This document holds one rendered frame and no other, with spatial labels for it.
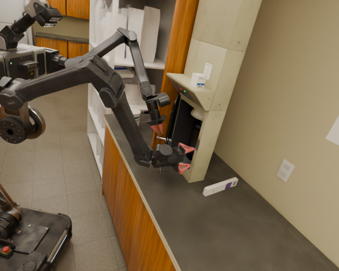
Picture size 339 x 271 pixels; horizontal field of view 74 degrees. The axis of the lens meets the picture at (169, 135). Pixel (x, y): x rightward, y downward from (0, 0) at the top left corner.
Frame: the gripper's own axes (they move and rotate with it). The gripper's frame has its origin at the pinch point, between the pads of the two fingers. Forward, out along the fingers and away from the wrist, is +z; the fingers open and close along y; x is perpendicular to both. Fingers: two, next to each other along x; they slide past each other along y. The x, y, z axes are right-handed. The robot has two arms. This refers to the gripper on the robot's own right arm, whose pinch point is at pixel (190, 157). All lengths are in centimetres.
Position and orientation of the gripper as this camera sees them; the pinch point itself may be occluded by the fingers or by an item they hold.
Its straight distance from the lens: 110.6
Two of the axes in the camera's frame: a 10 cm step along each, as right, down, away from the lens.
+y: 1.6, -8.8, -4.5
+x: -4.3, -4.7, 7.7
